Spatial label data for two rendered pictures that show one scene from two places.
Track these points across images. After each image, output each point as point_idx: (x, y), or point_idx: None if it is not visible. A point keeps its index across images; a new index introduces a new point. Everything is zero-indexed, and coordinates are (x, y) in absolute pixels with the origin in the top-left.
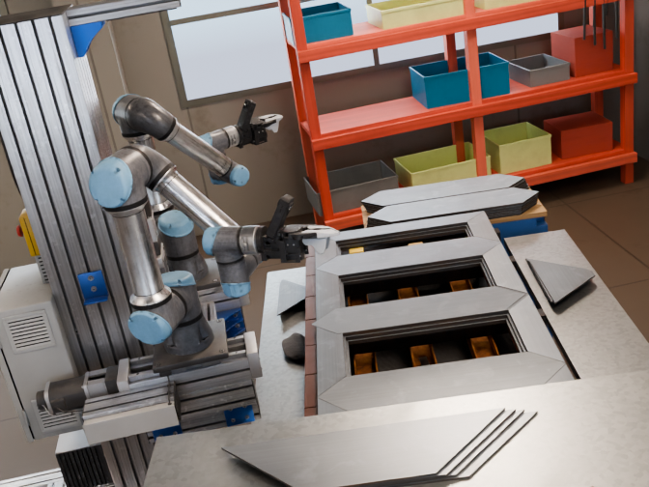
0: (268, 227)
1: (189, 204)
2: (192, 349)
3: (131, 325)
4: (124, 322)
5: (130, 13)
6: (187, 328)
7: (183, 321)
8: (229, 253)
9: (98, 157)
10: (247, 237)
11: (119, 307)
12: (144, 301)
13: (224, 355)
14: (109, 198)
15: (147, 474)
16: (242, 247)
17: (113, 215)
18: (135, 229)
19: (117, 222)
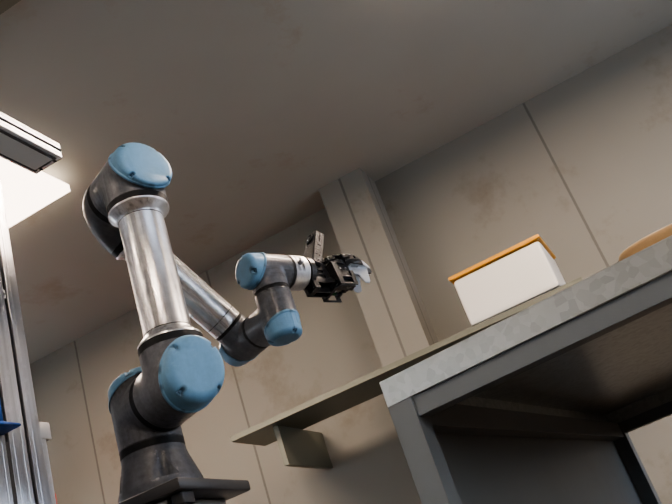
0: (314, 253)
1: (181, 262)
2: (200, 477)
3: (176, 356)
4: (21, 497)
5: (19, 133)
6: (183, 446)
7: (178, 432)
8: (284, 273)
9: (5, 227)
10: (299, 257)
11: (16, 465)
12: (188, 326)
13: (246, 482)
14: (151, 173)
15: (460, 341)
16: (298, 265)
17: (139, 208)
18: (167, 232)
19: (145, 216)
